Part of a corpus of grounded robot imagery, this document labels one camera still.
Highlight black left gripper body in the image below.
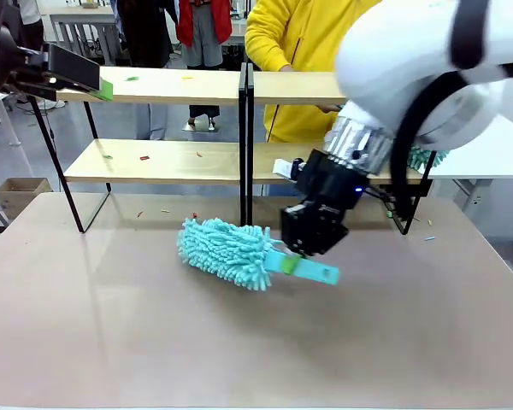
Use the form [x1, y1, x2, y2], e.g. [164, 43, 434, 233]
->
[0, 19, 57, 108]

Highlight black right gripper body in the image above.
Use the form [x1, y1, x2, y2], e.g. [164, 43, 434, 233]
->
[280, 148, 371, 258]

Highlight teal microfibre duster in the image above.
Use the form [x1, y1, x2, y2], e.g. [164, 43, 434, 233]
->
[404, 143, 449, 173]
[176, 216, 341, 293]

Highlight person right forearm yellow sleeve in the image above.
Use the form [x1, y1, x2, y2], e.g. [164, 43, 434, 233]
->
[244, 16, 295, 73]

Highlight bystander in black trousers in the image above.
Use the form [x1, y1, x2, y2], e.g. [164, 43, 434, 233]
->
[15, 0, 46, 52]

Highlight white background table grey legs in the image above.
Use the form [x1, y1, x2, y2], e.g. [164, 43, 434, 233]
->
[39, 4, 117, 66]

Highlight bystander in dark clothes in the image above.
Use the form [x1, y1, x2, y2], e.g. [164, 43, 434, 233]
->
[115, 0, 175, 141]

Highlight cardboard box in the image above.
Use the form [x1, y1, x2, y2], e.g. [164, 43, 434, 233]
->
[0, 177, 53, 221]

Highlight bystander in red vest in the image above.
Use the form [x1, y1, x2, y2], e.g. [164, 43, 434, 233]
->
[174, 0, 234, 131]

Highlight person torso yellow hoodie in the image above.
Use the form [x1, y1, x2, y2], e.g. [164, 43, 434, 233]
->
[244, 0, 385, 144]

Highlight white side table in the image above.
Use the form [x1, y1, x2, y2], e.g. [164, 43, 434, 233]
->
[427, 121, 513, 214]

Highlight black right arm cable sleeve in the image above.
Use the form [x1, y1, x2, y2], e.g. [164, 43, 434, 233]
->
[390, 70, 476, 224]

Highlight wooden two-tier shelf black frame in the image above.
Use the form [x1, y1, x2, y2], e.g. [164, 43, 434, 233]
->
[25, 63, 249, 234]
[246, 63, 438, 237]

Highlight black strap on right arm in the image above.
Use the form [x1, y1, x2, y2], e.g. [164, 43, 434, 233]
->
[450, 0, 492, 71]

